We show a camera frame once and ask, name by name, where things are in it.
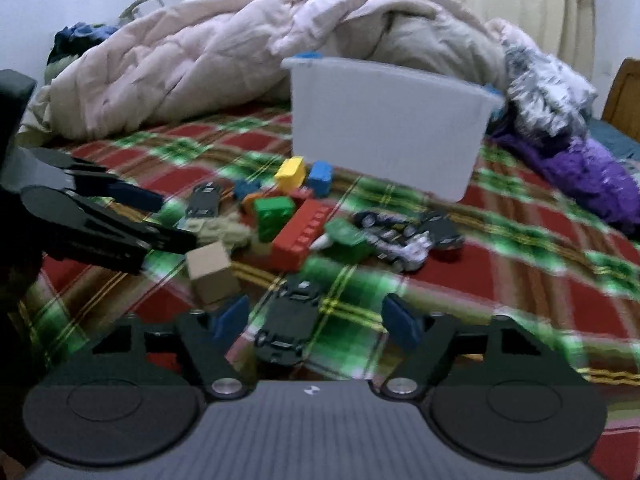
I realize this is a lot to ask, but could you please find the wooden headboard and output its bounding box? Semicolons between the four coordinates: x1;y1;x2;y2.
600;57;640;136

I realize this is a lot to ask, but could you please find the silver toy car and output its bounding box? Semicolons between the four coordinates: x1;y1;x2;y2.
372;227;436;273

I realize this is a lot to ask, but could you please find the olive green cloth toy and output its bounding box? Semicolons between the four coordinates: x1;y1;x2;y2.
187;212;253;253

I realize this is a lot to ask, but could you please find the large red toy block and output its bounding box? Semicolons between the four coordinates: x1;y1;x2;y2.
271;199;333;273

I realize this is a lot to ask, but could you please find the green toy block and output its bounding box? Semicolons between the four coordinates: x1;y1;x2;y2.
252;195;297;243

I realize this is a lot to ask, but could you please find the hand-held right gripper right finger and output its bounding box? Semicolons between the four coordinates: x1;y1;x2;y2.
381;294;586;401

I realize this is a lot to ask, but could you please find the small blue toy block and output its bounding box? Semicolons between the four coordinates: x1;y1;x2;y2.
232;178;262;201

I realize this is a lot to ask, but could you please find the pink comforter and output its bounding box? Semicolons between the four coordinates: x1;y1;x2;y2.
22;0;511;141

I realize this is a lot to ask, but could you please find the red green plaid blanket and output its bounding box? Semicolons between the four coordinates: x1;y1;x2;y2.
15;105;640;480

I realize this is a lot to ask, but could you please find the green toy piece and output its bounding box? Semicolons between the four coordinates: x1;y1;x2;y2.
312;217;373;263

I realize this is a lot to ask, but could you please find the blue green cloth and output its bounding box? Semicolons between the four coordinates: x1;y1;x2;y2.
45;21;121;83

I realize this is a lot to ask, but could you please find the purple cloth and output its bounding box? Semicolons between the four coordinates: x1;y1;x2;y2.
492;130;640;236

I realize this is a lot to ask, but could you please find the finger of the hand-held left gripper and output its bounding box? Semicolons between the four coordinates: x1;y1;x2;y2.
44;194;197;274
30;149;164;212

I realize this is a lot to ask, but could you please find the yellow toy block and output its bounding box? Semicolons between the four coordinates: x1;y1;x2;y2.
274;156;307;193

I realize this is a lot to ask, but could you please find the tan cube block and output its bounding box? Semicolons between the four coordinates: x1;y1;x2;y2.
186;241;242;306

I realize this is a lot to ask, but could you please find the white plastic container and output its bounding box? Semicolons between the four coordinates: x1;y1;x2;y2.
281;51;506;202

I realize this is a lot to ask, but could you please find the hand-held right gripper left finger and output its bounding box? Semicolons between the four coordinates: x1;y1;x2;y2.
55;295;251;401

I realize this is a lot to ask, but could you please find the teal cloth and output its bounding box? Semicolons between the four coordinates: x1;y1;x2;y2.
590;119;640;161

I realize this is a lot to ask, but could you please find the dark toy car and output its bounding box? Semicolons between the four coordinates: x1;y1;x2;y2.
417;212;466;261

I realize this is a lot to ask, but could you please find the grey toy car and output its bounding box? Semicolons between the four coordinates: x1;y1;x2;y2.
352;210;401;233

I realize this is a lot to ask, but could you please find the black toy car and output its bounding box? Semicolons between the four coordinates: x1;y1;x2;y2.
185;182;223;221
254;280;323;366

